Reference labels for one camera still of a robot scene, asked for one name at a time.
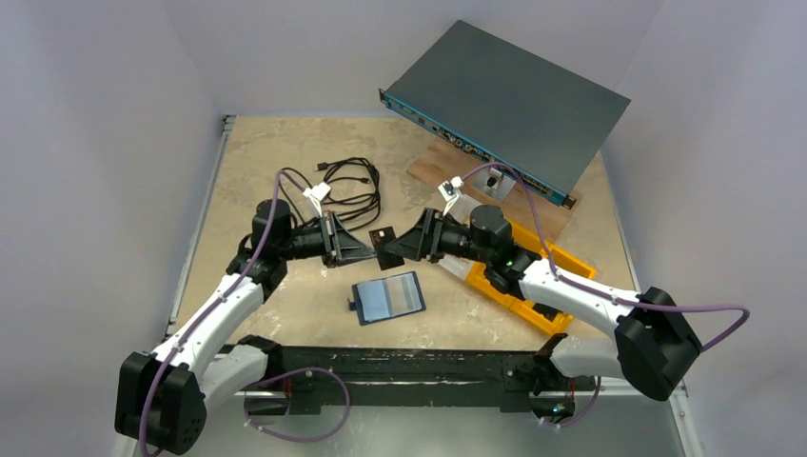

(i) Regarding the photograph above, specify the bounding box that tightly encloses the black card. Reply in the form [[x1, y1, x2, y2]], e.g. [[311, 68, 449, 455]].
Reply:
[[369, 226, 404, 271]]

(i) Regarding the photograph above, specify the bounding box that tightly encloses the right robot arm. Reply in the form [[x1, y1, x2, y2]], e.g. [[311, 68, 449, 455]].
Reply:
[[384, 205, 704, 401]]

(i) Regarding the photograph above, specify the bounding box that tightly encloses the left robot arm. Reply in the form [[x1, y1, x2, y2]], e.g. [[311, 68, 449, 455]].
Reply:
[[114, 199, 376, 456]]

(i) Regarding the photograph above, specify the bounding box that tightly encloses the white plastic bin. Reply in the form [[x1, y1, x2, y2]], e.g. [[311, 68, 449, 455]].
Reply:
[[438, 255, 474, 281]]

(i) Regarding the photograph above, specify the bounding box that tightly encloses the wooden board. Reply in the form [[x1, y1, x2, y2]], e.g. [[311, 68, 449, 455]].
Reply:
[[407, 139, 575, 243]]

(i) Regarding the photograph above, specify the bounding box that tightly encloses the yellow plastic bin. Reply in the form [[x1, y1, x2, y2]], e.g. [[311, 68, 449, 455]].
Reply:
[[463, 222, 597, 335]]

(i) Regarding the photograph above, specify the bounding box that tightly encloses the metal stand bracket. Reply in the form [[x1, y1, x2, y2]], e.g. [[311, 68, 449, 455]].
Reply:
[[475, 168, 516, 202]]

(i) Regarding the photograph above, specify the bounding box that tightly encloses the black coiled cable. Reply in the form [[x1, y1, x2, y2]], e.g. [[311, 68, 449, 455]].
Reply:
[[276, 156, 383, 233]]

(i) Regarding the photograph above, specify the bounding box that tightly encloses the aluminium table frame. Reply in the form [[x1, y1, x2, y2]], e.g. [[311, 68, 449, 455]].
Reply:
[[162, 116, 681, 431]]

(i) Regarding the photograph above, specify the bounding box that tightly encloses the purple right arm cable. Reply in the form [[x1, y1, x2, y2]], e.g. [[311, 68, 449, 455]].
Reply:
[[443, 162, 752, 354]]

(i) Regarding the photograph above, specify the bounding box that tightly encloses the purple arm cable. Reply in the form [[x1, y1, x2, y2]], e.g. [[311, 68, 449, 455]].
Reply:
[[137, 169, 317, 457], [443, 162, 752, 354]]

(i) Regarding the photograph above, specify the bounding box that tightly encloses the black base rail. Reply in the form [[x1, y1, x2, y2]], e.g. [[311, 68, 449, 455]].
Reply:
[[237, 335, 595, 417]]

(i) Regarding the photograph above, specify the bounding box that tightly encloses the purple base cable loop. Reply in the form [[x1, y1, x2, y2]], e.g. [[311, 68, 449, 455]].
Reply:
[[242, 368, 351, 444]]

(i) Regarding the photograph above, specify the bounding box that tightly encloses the blue network switch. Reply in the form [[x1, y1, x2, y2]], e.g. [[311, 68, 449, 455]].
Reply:
[[379, 20, 631, 209]]

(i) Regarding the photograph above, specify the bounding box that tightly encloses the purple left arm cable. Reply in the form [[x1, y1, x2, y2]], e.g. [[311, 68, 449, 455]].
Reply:
[[137, 169, 317, 457]]

